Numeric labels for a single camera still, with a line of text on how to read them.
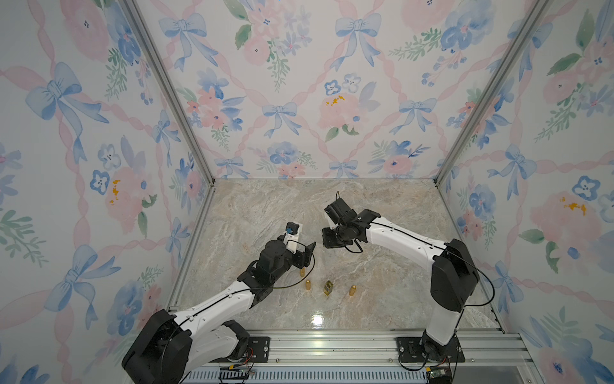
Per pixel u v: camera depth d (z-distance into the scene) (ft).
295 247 2.30
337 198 3.09
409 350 2.40
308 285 2.79
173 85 2.85
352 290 2.70
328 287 2.82
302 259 2.35
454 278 1.54
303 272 2.90
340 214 2.25
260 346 2.42
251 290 1.90
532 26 2.33
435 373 2.39
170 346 1.33
